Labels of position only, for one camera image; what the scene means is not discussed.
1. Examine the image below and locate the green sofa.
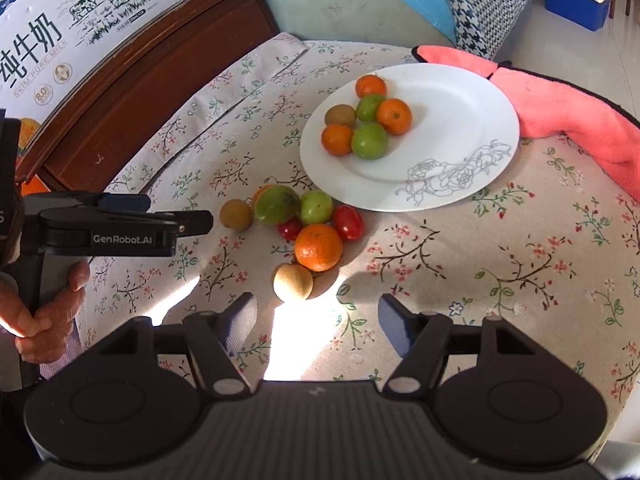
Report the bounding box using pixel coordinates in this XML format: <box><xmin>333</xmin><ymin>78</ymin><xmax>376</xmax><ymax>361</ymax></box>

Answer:
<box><xmin>262</xmin><ymin>0</ymin><xmax>458</xmax><ymax>50</ymax></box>

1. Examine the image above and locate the brown wooden headboard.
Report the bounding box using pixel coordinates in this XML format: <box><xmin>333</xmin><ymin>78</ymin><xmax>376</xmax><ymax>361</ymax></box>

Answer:
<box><xmin>17</xmin><ymin>0</ymin><xmax>281</xmax><ymax>194</ymax></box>

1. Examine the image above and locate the blue plastic bin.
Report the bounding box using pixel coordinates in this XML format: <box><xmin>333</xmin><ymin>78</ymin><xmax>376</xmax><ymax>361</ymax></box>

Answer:
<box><xmin>539</xmin><ymin>0</ymin><xmax>613</xmax><ymax>32</ymax></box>

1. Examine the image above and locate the tan round fruit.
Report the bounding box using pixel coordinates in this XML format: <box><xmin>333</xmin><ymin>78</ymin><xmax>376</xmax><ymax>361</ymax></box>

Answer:
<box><xmin>324</xmin><ymin>104</ymin><xmax>357</xmax><ymax>128</ymax></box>
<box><xmin>219</xmin><ymin>199</ymin><xmax>254</xmax><ymax>232</ymax></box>
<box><xmin>272</xmin><ymin>263</ymin><xmax>315</xmax><ymax>303</ymax></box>

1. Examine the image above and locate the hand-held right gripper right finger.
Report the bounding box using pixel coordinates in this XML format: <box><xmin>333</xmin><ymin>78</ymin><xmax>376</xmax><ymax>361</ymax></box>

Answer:
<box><xmin>378</xmin><ymin>294</ymin><xmax>548</xmax><ymax>396</ymax></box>

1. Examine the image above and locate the houndstooth sofa cover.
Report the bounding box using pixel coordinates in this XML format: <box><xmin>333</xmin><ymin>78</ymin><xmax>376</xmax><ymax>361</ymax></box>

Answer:
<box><xmin>444</xmin><ymin>0</ymin><xmax>544</xmax><ymax>64</ymax></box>

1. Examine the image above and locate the red cherry tomato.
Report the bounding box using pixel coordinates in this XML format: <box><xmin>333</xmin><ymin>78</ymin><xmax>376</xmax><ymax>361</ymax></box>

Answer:
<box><xmin>276</xmin><ymin>217</ymin><xmax>304</xmax><ymax>242</ymax></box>
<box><xmin>332</xmin><ymin>205</ymin><xmax>364</xmax><ymax>242</ymax></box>

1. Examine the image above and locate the coral towel with black trim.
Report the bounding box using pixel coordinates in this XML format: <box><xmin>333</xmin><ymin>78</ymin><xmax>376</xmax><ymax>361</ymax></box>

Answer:
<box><xmin>412</xmin><ymin>45</ymin><xmax>640</xmax><ymax>191</ymax></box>

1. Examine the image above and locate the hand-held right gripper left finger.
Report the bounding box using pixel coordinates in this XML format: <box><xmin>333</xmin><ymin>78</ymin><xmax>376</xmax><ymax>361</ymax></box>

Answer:
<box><xmin>87</xmin><ymin>292</ymin><xmax>258</xmax><ymax>397</ymax></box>

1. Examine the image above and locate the floral tablecloth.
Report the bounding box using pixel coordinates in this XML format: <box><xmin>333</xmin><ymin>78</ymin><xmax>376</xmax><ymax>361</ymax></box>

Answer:
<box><xmin>75</xmin><ymin>32</ymin><xmax>640</xmax><ymax>453</ymax></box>

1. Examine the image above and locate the large green fruit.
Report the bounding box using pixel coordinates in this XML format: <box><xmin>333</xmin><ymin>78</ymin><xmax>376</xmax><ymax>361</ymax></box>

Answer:
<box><xmin>251</xmin><ymin>184</ymin><xmax>301</xmax><ymax>227</ymax></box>

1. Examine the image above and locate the cardboard box with cow drawing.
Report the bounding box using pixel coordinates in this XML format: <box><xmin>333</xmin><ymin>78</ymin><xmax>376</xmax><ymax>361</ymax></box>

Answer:
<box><xmin>0</xmin><ymin>0</ymin><xmax>184</xmax><ymax>196</ymax></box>

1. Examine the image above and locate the small green fruit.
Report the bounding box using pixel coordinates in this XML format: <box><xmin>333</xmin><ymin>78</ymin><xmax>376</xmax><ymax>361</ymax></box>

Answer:
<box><xmin>299</xmin><ymin>189</ymin><xmax>334</xmax><ymax>225</ymax></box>
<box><xmin>351</xmin><ymin>122</ymin><xmax>389</xmax><ymax>161</ymax></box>
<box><xmin>356</xmin><ymin>94</ymin><xmax>387</xmax><ymax>123</ymax></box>

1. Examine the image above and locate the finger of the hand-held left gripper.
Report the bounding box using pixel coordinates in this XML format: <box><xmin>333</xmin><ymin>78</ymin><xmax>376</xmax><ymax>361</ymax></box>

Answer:
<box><xmin>97</xmin><ymin>193</ymin><xmax>151</xmax><ymax>213</ymax></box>
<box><xmin>175</xmin><ymin>210</ymin><xmax>214</xmax><ymax>237</ymax></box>

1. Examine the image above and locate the orange tangerine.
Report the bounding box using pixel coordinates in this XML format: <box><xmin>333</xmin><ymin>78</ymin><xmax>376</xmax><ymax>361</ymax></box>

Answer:
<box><xmin>294</xmin><ymin>223</ymin><xmax>344</xmax><ymax>272</ymax></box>
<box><xmin>355</xmin><ymin>74</ymin><xmax>388</xmax><ymax>100</ymax></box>
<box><xmin>320</xmin><ymin>124</ymin><xmax>355</xmax><ymax>157</ymax></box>
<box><xmin>376</xmin><ymin>98</ymin><xmax>413</xmax><ymax>136</ymax></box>

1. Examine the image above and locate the person's left hand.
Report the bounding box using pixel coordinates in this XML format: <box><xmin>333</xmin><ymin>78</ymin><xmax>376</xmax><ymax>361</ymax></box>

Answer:
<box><xmin>0</xmin><ymin>259</ymin><xmax>92</xmax><ymax>364</ymax></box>

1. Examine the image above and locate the white plate with line drawing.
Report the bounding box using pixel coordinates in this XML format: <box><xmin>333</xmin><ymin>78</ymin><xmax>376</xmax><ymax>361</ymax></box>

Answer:
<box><xmin>299</xmin><ymin>63</ymin><xmax>521</xmax><ymax>212</ymax></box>

